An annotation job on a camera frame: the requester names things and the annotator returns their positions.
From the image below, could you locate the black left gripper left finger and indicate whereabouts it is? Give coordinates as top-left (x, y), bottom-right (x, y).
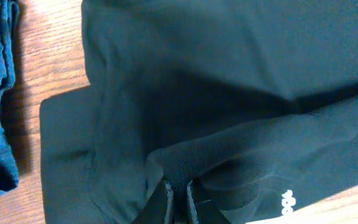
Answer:
top-left (132, 177), bottom-right (174, 224)

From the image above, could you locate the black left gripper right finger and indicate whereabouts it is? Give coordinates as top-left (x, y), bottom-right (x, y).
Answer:
top-left (186, 179), bottom-right (230, 224)

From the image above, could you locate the black polo shirt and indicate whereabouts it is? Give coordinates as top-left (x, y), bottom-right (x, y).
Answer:
top-left (40, 0), bottom-right (358, 223)

